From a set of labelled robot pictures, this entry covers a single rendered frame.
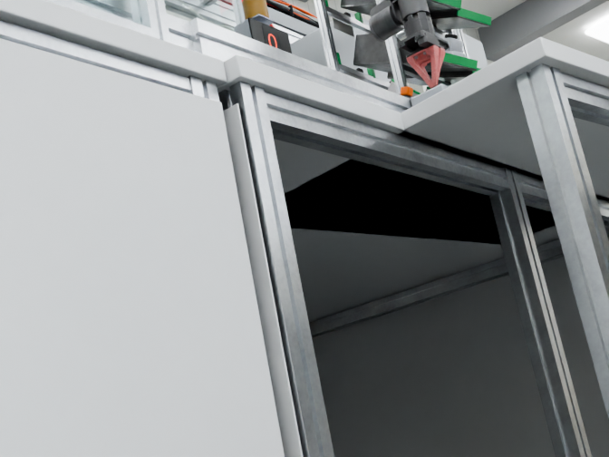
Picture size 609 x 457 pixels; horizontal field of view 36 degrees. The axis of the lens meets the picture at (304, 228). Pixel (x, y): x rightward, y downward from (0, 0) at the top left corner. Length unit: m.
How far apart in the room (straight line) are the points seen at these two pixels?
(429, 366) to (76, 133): 1.88
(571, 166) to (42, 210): 0.71
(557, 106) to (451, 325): 1.42
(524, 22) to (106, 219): 10.06
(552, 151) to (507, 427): 1.38
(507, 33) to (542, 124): 9.66
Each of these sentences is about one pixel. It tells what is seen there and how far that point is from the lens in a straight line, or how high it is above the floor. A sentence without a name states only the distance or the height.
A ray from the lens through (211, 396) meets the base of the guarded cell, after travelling 1.00.
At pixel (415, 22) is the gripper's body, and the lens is 1.94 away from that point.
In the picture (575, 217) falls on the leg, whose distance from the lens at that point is 1.30.
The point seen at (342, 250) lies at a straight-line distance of 2.11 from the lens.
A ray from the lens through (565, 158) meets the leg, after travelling 1.31.
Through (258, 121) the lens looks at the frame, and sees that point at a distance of 1.19.
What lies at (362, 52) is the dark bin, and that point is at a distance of 2.33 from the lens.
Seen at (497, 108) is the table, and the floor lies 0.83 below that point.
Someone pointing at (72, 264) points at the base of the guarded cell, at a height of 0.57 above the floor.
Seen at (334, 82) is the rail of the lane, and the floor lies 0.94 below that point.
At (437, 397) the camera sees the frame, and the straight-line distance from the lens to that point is 2.71.
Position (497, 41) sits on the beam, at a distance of 11.06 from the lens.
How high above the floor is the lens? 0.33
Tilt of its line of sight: 16 degrees up
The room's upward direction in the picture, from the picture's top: 11 degrees counter-clockwise
